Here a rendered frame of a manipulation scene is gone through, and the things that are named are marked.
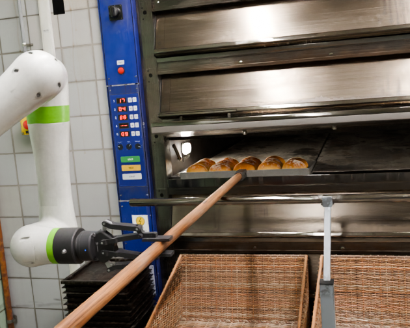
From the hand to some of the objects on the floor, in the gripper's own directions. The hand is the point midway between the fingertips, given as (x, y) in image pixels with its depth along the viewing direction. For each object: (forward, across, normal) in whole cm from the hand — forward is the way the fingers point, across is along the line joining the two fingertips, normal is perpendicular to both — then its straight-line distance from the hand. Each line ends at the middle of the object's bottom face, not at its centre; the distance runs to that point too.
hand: (158, 245), depth 132 cm
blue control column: (-46, +120, -195) cm, 234 cm away
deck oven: (+51, +120, -195) cm, 235 cm away
